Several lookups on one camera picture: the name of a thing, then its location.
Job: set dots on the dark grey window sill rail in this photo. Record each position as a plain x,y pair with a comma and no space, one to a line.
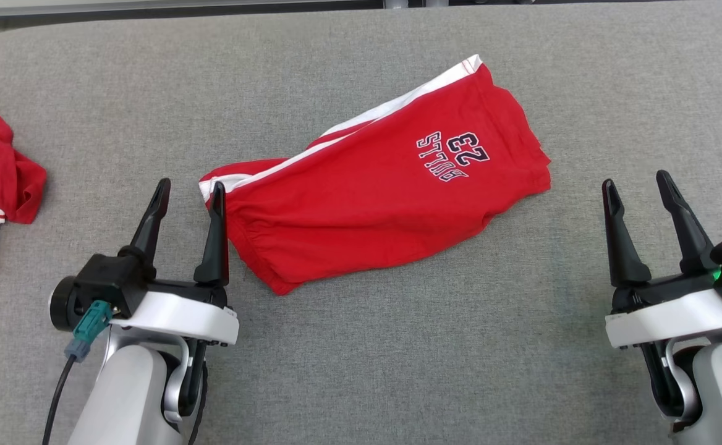
151,11

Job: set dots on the red Bulls shorts white stripe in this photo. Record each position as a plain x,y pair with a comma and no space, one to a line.
367,210

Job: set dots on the teal left camera connector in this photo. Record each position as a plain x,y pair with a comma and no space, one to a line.
92,327

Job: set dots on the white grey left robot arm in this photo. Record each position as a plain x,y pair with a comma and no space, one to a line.
126,395

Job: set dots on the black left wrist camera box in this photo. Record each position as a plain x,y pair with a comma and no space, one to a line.
110,281

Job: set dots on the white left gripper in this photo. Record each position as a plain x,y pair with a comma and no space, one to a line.
182,318

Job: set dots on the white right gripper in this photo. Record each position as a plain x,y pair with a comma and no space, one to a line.
676,318

